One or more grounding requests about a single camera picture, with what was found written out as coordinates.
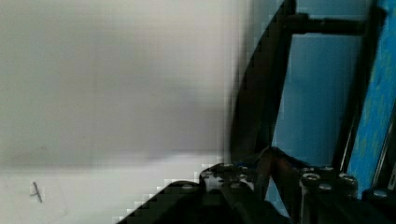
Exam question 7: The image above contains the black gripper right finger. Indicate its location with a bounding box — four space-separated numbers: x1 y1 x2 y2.
255 147 358 224

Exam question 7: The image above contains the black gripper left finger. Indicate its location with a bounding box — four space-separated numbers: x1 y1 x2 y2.
199 162 268 224

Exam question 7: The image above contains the black oven door handle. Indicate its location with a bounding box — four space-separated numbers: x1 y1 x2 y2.
230 0 388 171

